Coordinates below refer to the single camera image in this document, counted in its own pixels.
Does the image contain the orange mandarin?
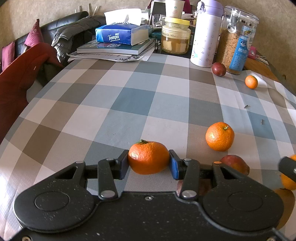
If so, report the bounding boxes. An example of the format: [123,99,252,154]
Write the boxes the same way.
[280,155,295,191]
[128,140,170,175]
[205,122,235,152]

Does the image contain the reddish plum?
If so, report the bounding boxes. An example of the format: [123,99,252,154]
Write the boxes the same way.
[220,155,250,176]

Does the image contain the purple plum with stem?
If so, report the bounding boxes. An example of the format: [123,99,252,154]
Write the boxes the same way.
[176,179,212,196]

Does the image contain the person's right hand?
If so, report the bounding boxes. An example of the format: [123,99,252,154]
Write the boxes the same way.
[274,188,295,230]

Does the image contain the checkered tablecloth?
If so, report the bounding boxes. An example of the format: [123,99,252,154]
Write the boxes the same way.
[1,54,295,240]

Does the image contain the far small mandarin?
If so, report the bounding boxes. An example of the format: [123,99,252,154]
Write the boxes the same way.
[245,75,258,89]

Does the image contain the far dark plum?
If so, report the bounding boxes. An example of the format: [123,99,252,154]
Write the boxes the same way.
[211,62,226,77]

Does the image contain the wooden cutting board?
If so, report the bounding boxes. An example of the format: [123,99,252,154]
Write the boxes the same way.
[243,58,279,82]

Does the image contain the pink pencil case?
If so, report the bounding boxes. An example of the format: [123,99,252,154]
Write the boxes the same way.
[248,46,256,60]

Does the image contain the stack of books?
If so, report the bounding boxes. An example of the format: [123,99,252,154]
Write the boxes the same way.
[67,38,154,62]

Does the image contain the red jacket on chair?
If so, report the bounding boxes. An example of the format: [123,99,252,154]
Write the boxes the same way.
[0,43,63,140]

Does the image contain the grey puffer jacket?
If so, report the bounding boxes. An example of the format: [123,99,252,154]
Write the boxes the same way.
[51,15,106,65]

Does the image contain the yellow lid glass jar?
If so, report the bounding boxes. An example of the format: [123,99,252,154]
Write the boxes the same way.
[161,17,191,55]

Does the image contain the blue Tempo tissue box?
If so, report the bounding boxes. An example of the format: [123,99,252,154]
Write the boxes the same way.
[95,22,149,46]

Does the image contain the white lilac thermos bottle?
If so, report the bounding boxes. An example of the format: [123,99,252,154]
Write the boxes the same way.
[190,0,223,68]

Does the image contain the clear cereal jar blue label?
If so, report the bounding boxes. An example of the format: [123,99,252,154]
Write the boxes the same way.
[216,6,259,74]

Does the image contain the magenta cushion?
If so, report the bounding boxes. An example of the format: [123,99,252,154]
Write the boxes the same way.
[1,41,15,71]
[24,19,44,47]

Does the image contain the black leather sofa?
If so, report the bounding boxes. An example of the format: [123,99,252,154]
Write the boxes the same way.
[15,11,89,57]

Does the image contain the white paper cup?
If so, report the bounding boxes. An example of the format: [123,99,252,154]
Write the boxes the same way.
[165,0,185,19]

